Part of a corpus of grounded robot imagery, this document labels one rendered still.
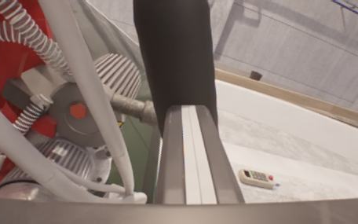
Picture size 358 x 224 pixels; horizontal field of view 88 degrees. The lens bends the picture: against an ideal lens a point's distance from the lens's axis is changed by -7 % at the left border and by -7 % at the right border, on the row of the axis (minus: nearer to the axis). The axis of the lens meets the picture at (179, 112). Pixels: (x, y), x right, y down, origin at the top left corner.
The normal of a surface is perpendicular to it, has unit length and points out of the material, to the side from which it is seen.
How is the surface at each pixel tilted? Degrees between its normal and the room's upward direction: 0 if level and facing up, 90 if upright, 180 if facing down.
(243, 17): 90
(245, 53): 90
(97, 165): 82
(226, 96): 90
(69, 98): 90
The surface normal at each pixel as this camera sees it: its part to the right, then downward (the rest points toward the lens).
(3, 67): 0.00, 0.47
